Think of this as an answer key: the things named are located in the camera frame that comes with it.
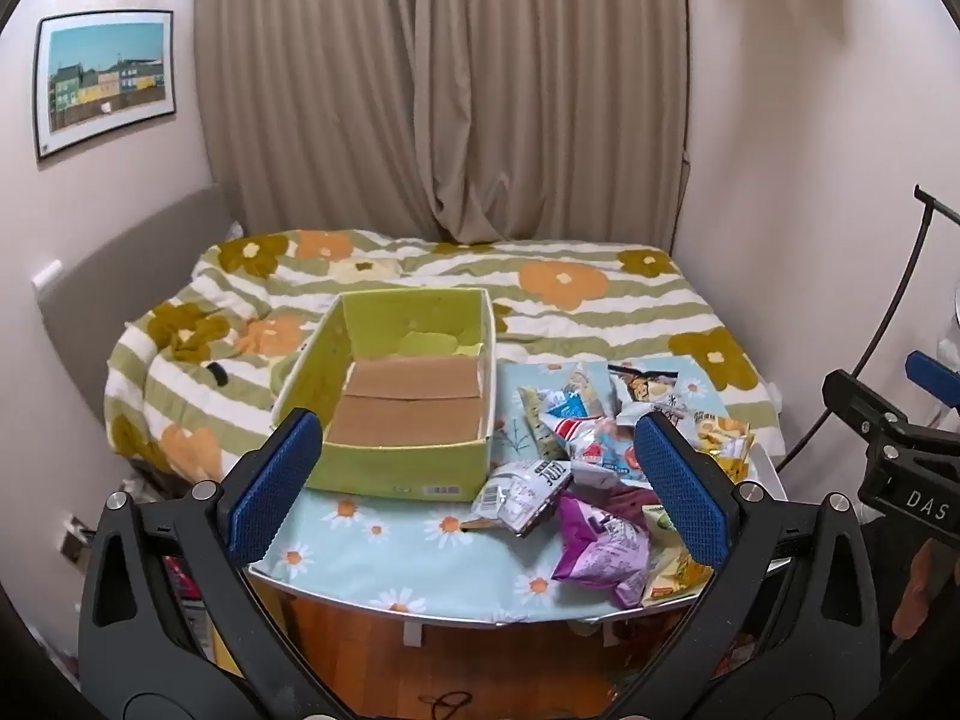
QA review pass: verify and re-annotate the black curved rod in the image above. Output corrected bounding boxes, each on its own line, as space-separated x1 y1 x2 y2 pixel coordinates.
776 184 960 473

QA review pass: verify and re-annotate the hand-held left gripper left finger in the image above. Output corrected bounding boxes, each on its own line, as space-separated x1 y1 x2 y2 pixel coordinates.
79 409 353 720

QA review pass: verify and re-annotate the person's right hand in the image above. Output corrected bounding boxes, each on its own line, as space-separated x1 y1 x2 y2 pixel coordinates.
894 540 960 638

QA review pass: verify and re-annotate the beige curtain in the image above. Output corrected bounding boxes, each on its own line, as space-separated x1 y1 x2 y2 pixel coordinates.
191 0 691 260

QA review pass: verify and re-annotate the framed picture of houses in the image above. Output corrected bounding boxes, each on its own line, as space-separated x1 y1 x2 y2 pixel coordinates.
34 10 177 162

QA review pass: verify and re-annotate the black cable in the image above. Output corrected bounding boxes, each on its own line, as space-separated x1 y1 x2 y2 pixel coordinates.
416 690 473 719

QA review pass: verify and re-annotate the purple snack packet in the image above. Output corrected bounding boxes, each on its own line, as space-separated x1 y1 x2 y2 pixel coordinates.
551 495 653 610

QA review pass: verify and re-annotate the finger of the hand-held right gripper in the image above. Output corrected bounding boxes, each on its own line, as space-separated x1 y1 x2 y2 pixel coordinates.
823 369 960 458
905 351 960 413

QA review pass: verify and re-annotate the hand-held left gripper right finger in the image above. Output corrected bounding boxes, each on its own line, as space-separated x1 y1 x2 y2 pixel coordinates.
615 411 882 717

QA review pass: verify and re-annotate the pile of snack packets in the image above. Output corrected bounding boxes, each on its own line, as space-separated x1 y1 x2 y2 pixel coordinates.
469 360 755 608

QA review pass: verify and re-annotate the grey bed headboard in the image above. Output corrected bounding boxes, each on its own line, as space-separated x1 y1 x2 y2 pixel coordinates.
30 184 241 421

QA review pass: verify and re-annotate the green cardboard box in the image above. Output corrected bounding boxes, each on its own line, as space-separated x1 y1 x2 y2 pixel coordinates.
270 286 497 502

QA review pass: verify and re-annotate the white red blue packet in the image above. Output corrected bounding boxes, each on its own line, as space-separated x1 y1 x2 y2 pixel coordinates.
570 420 653 485

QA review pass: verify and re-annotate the floral striped blanket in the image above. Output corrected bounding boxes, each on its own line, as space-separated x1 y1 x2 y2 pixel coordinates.
105 229 785 481

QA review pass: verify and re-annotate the wall power socket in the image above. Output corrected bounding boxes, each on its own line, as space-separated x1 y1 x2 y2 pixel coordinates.
60 514 95 563

